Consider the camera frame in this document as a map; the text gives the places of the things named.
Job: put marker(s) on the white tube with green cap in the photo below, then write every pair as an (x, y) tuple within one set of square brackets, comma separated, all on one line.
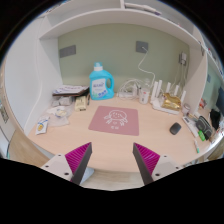
[(196, 146)]

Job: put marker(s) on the white remote control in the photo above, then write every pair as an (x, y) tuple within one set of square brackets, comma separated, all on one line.
[(190, 126)]

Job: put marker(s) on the grey wall socket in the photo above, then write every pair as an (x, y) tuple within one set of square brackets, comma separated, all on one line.
[(141, 46)]

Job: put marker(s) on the clear plastic bag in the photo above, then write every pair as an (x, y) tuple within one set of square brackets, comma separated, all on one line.
[(60, 115)]

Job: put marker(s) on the small beige box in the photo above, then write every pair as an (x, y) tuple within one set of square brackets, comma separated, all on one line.
[(80, 104)]

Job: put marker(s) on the blue detergent bottle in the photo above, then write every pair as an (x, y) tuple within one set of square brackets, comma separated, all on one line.
[(98, 86)]

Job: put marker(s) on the black bag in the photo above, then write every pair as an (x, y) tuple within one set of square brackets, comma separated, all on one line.
[(215, 118)]

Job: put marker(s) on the grey blank wall plate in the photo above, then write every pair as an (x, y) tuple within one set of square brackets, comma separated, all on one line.
[(67, 51)]

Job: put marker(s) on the black monitor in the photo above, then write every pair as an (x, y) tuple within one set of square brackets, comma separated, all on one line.
[(220, 101)]

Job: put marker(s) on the white wall charger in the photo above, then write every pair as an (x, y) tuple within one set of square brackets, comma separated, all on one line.
[(183, 58)]

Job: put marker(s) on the grey green-trimmed pouch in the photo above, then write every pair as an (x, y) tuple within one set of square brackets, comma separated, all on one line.
[(204, 126)]

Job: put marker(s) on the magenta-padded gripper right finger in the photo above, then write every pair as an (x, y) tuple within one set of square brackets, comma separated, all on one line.
[(163, 165)]

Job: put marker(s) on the gold foil bag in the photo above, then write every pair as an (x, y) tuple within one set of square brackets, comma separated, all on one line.
[(171, 102)]

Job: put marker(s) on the white router with antennas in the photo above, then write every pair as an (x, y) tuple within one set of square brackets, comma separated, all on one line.
[(156, 104)]

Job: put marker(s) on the white and yellow packet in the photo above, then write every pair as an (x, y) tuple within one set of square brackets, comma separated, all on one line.
[(41, 126)]

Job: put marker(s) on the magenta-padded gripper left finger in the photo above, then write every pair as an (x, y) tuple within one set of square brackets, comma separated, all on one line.
[(58, 164)]

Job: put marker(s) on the clear plastic bottle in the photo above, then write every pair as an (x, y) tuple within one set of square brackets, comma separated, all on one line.
[(144, 95)]

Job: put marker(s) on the black computer mouse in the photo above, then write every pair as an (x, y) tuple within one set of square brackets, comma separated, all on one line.
[(175, 128)]

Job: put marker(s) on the pink printed mouse pad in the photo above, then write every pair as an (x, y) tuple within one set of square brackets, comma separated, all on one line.
[(100, 125)]

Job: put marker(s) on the white desk hutch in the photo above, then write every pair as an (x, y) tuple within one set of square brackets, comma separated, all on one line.
[(116, 16)]

